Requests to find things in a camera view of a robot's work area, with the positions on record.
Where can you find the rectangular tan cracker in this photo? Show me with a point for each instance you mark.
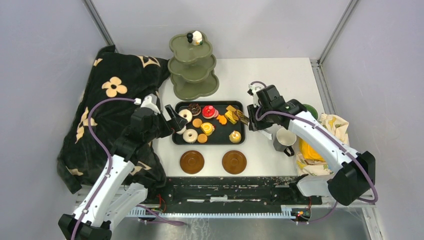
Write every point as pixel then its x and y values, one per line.
pixel 231 109

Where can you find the grey mug white inside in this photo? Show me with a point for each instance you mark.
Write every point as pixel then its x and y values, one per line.
pixel 284 141

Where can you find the brown wooden coaster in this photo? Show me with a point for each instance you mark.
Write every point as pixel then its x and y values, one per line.
pixel 234 162
pixel 192 162

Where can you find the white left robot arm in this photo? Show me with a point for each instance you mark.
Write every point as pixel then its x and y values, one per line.
pixel 98 215

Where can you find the round tan biscuit lower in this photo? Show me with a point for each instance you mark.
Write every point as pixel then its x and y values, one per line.
pixel 202 138

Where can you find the brown wooden coaster right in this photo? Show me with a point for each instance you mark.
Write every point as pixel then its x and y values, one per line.
pixel 234 162

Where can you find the white glazed donut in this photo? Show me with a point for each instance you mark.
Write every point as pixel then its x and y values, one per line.
pixel 186 114
pixel 190 136

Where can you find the yellow cream cupcake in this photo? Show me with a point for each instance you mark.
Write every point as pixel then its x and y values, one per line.
pixel 235 137

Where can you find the red glazed donut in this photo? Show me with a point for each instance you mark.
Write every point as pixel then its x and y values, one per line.
pixel 209 112

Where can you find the steel tongs white handle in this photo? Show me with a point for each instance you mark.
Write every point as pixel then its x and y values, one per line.
pixel 239 116

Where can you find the yellow swirl roll cake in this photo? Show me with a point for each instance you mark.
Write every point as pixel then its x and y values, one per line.
pixel 207 128

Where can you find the white round cake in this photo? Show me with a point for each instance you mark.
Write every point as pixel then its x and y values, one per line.
pixel 181 131

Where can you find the black rectangular tray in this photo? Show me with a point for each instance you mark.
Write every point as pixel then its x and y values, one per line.
pixel 221 134

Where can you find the patterned white yellow cloth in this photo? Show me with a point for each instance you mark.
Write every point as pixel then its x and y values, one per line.
pixel 308 161

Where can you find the chocolate sprinkle donut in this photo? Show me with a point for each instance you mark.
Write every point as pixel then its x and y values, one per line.
pixel 195 109

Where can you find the green three-tier serving stand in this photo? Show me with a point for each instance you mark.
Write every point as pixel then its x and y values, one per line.
pixel 192 67

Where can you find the yellow layered cake slice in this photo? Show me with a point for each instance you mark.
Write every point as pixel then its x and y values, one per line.
pixel 231 117

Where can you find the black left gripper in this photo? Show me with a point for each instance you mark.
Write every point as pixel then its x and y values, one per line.
pixel 177 122

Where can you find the orange fish-shaped pastry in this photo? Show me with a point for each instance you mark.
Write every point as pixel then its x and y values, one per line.
pixel 222 119

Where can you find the brown wooden coaster left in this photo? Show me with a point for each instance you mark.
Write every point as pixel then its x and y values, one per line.
pixel 192 162

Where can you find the round tan biscuit upper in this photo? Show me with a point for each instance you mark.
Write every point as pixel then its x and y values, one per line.
pixel 197 122

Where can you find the white cake block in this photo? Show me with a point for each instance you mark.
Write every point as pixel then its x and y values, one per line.
pixel 197 38

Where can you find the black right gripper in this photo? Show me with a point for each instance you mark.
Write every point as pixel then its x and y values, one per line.
pixel 255 124

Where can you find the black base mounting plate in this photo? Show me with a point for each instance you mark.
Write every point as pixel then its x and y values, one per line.
pixel 280 190

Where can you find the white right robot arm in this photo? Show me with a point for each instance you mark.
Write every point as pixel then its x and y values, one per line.
pixel 354 173

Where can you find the black floral plush blanket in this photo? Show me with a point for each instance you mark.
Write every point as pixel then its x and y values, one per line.
pixel 113 75

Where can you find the round tan biscuit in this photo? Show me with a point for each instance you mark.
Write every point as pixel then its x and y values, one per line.
pixel 197 122
pixel 202 138

